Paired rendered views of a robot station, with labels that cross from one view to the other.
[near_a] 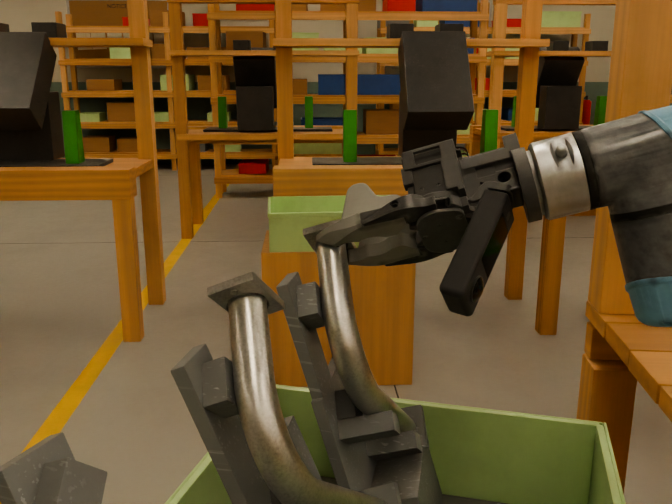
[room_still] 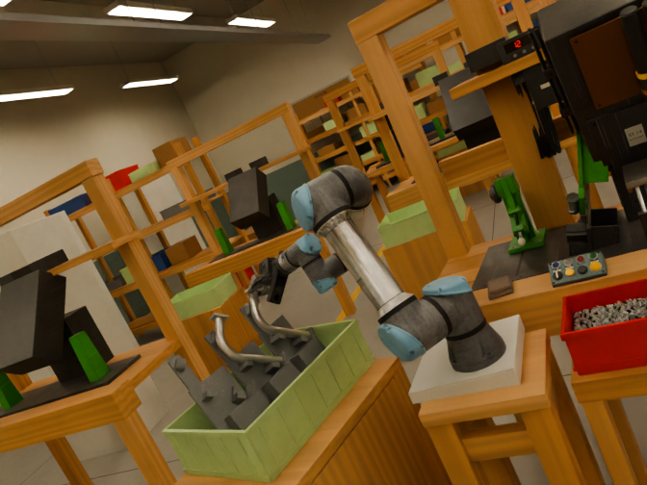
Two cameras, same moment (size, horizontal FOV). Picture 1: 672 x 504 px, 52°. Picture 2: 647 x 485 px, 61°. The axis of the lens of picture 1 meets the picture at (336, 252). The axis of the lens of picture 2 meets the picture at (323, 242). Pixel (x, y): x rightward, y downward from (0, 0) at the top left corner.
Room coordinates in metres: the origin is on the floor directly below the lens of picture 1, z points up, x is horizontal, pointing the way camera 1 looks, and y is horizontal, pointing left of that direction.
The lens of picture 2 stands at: (-0.95, -1.14, 1.60)
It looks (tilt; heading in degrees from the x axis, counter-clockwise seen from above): 10 degrees down; 26
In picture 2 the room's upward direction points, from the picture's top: 25 degrees counter-clockwise
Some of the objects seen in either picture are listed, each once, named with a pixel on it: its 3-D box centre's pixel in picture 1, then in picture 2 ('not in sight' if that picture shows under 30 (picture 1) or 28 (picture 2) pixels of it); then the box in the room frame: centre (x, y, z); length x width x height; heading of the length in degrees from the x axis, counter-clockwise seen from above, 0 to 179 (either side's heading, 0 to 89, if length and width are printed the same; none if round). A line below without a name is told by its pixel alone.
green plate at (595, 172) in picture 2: not in sight; (590, 159); (0.94, -1.17, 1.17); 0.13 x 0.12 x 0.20; 85
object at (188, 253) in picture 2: not in sight; (153, 249); (4.80, 4.07, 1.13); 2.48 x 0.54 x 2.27; 93
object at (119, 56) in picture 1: (172, 92); (371, 135); (10.28, 2.38, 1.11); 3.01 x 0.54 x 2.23; 93
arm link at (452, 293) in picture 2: not in sight; (450, 303); (0.38, -0.74, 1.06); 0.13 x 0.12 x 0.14; 137
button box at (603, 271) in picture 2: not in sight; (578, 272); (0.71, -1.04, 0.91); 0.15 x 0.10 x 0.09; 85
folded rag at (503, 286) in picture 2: not in sight; (499, 287); (0.76, -0.80, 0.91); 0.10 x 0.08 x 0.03; 6
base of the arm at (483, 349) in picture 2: not in sight; (471, 340); (0.38, -0.75, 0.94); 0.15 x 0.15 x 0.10
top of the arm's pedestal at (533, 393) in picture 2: not in sight; (487, 375); (0.38, -0.76, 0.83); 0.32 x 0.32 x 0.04; 89
